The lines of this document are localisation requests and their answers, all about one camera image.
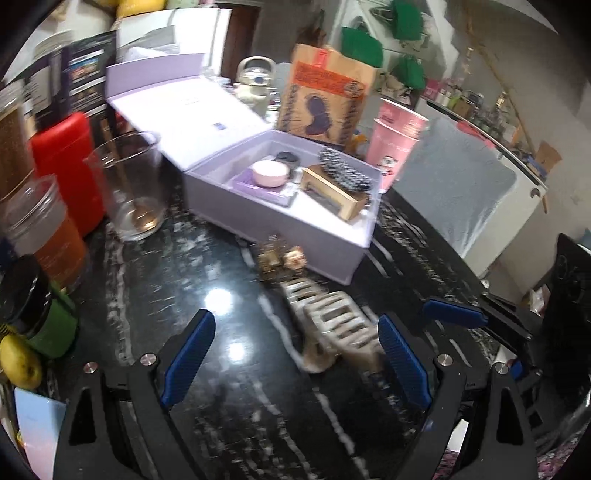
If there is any red canister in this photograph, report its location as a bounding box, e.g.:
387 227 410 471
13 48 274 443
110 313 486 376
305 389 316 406
30 112 109 236

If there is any green jar with black lid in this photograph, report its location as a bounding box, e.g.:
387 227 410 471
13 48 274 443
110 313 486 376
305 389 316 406
0 258 79 360

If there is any row of small bottles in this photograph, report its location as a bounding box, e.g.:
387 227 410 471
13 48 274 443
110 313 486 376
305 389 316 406
425 78 527 148

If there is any pale blue cover cloth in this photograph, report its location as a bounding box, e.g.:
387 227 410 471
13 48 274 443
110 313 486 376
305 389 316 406
394 117 515 250

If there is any white chest freezer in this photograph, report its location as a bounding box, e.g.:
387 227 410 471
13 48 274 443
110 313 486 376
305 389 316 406
392 99 550 278

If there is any beige hair claw clip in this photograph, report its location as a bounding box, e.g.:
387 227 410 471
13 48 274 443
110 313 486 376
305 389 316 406
279 277 389 374

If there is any brown wooden door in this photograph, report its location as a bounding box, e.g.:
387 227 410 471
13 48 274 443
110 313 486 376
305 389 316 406
222 7 259 77

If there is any pink round jar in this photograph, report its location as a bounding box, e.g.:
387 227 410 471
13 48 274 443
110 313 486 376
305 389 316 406
252 161 291 190

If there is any yellow container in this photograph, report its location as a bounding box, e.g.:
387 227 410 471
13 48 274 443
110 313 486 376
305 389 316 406
99 0 167 17

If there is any yellow mango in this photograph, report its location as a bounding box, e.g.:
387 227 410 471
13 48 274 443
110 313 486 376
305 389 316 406
0 335 43 389

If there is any white card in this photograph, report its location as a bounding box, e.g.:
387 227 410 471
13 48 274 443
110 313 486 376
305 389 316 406
14 387 68 462

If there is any orange jar with clear lid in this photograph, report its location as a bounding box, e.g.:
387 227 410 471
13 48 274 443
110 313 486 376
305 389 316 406
0 174 90 291

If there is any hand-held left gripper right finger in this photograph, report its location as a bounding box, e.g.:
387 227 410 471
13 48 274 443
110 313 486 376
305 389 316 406
378 313 539 480

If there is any lavender gift box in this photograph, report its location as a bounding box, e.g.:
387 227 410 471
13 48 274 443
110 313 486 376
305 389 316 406
105 53 384 284

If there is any black printed package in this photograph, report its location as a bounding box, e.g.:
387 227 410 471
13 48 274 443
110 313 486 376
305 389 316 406
23 31 118 130

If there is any tall brown jar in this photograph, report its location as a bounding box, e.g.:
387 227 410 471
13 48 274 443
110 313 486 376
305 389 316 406
0 80 38 199

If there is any floral clothing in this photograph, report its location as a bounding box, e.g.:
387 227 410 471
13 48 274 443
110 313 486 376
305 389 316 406
531 452 591 480

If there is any gold spoon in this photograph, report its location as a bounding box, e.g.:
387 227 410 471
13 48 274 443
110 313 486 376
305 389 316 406
124 203 162 232

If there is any pink paper cup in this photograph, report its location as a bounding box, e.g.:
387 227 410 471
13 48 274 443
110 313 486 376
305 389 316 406
367 119 419 192
378 98 430 139

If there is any small cardboard box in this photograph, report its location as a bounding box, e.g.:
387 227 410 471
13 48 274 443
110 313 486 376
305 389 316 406
533 141 562 171

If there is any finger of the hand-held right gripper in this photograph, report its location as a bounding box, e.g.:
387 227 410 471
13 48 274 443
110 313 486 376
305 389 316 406
422 299 488 329

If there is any green bag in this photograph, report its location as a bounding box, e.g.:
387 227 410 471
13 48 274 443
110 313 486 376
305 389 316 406
390 0 423 40
342 25 384 68

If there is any brown paper snack bag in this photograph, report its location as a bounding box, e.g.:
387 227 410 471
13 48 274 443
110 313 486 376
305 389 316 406
276 44 377 148

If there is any small gold bear hair clip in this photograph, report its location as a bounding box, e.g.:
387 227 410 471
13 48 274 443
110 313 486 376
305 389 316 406
256 235 308 280

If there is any black white gingham scrunchie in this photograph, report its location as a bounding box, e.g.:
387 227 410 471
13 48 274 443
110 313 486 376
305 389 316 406
318 150 372 191

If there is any clear glass cup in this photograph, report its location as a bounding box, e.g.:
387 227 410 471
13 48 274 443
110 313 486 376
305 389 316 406
83 130 168 241

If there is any white kettle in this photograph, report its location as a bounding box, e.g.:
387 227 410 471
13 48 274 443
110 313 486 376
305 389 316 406
235 56 278 116

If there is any gold cardboard box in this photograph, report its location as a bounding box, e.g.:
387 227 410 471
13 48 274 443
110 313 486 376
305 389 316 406
299 164 372 224

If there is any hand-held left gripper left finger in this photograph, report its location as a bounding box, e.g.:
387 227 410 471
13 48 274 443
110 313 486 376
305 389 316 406
58 308 217 480

